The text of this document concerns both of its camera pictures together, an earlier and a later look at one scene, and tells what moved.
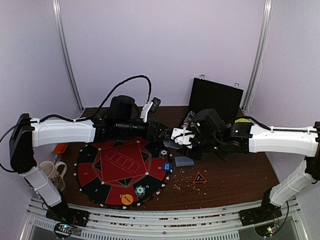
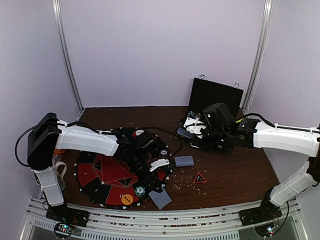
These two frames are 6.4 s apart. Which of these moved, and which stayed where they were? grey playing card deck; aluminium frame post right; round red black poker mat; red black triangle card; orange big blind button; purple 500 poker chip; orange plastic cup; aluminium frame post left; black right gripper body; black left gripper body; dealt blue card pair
Moved: black left gripper body; black right gripper body; grey playing card deck
Stayed: round red black poker mat; aluminium frame post left; aluminium frame post right; red black triangle card; purple 500 poker chip; orange big blind button; dealt blue card pair; orange plastic cup
